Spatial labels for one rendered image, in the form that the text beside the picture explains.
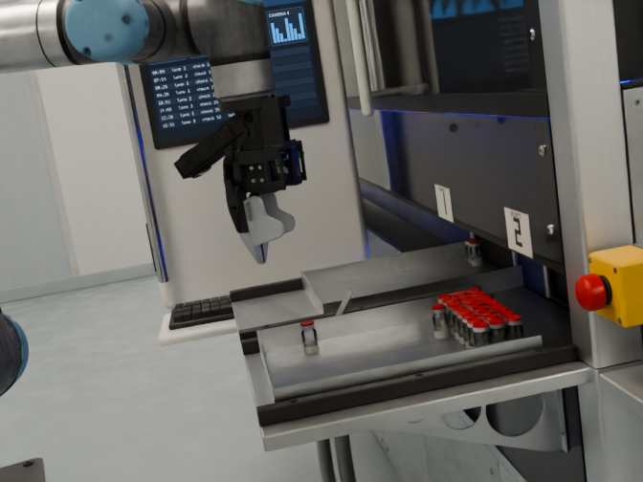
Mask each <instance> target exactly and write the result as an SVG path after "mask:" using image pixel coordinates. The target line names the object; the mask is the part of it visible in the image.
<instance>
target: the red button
mask: <svg viewBox="0 0 643 482"><path fill-rule="evenodd" d="M575 295H576V298H577V300H578V302H579V304H580V306H581V307H582V308H583V309H584V310H586V311H589V312H592V311H597V310H601V309H603V308H604V307H605V305H606V302H607V293H606V289H605V285H604V283H603V281H602V279H601V278H600V277H599V276H598V275H597V274H586V275H582V276H580V277H579V278H578V279H577V280H576V283H575Z"/></svg>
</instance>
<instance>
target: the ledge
mask: <svg viewBox="0 0 643 482"><path fill-rule="evenodd" d="M599 380H600V388H601V389H602V390H603V391H605V392H606V393H608V394H609V395H610V396H611V397H612V398H614V399H615V400H617V401H618V402H620V403H621V404H622V405H624V406H626V407H627V408H629V409H630V410H632V411H633V412H634V413H636V414H637V415H639V416H640V417H642V418H643V364H642V365H638V366H633V367H629V368H624V369H619V370H615V371H611V372H606V373H601V374H600V375H599Z"/></svg>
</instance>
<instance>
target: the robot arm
mask: <svg viewBox="0 0 643 482"><path fill-rule="evenodd" d="M263 7H265V5H264V3H263V2H262V0H29V1H21V2H13V3H7V4H0V75H2V74H10V73H18V72H27V71H34V70H42V69H51V68H58V67H67V66H75V65H88V64H97V63H105V62H118V63H120V64H122V65H130V64H137V65H145V64H148V63H150V62H154V61H161V60H167V59H173V58H180V57H187V56H194V55H203V54H209V59H210V64H211V66H213V67H211V75H212V81H213V88H214V93H215V97H216V98H217V99H221V101H219V102H218V106H219V112H231V111H234V116H232V117H231V118H230V119H229V120H227V121H226V122H225V123H223V124H222V125H221V126H219V127H218V128H217V129H216V130H214V131H213V132H212V133H211V134H209V135H208V136H207V137H206V138H205V139H204V140H202V141H201V142H199V143H198V144H197V145H195V146H194V147H193V148H191V149H189V150H188V151H186V152H185V153H184V154H182V155H181V156H180V159H179V160H178V161H176V162H175V163H174V166H175V167H176V169H177V170H178V172H179V173H180V175H181V177H182V178H183V179H187V178H191V177H192V179H193V178H194V179H195V178H198V177H200V176H202V175H203V174H205V173H206V172H207V171H209V170H210V169H211V166H212V165H213V164H215V163H216V162H218V161H219V160H220V159H221V158H223V157H224V156H225V158H224V161H223V171H224V173H223V177H224V184H225V189H226V199H227V205H228V209H229V213H230V215H231V217H232V219H233V224H234V226H235V229H236V231H237V232H238V233H239V235H240V237H241V239H242V241H243V243H244V244H245V246H246V247H247V249H248V250H249V251H250V253H251V254H252V256H253V257H254V259H255V260H256V262H257V263H258V264H264V263H266V259H267V253H268V242H270V241H272V240H275V239H278V238H280V237H281V236H282V235H283V234H284V233H287V232H289V231H292V230H293V229H294V228H295V225H296V221H295V218H294V216H293V215H292V214H289V213H287V212H285V211H282V210H280V209H279V207H278V205H277V197H276V195H275V193H274V192H277V191H279V190H286V187H287V186H297V185H299V184H301V183H302V181H306V180H307V177H306V170H305V163H304V157H303V150H302V143H301V141H296V139H292V140H291V139H290V133H289V126H288V120H287V113H286V106H290V105H291V101H290V95H285V96H277V97H275V94H272V93H271V92H272V91H275V89H276V86H275V81H274V74H273V68H272V61H271V58H270V57H271V55H270V48H269V41H268V34H267V28H266V21H265V14H264V8H263ZM265 58H268V59H265ZM218 65H219V66H218ZM299 153H300V160H301V167H302V172H300V165H299ZM248 192H251V194H250V195H249V197H248V199H247V195H246V194H247V193H248ZM28 357H29V345H28V341H27V338H26V335H25V333H24V331H23V329H22V328H21V326H20V325H19V324H18V322H17V321H15V320H12V319H11V317H10V316H8V315H6V314H4V313H2V310H1V307H0V396H2V395H3V394H5V393H6V392H7V391H8V390H9V389H10V388H11V387H12V386H13V385H14V383H15V382H17V380H18V379H19V378H20V377H21V375H22V374H23V372H24V370H25V368H26V365H27V362H28Z"/></svg>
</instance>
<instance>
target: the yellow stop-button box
mask: <svg viewBox="0 0 643 482"><path fill-rule="evenodd" d="M588 263H589V272H590V273H591V274H597V275H598V276H599V277H600V278H601V279H602V281H603V283H604V285H605V289H606V293H607V302H606V305H605V307H604V308H603V309H601V310H597V311H594V312H595V313H596V314H598V315H600V316H602V317H604V318H607V319H609V320H611V321H613V322H615V323H617V324H618V325H620V326H622V327H624V328H629V327H633V326H637V325H642V324H643V242H641V243H636V244H632V245H631V246H630V245H629V246H624V247H618V248H613V249H608V250H603V251H599V252H591V253H590V254H589V255H588Z"/></svg>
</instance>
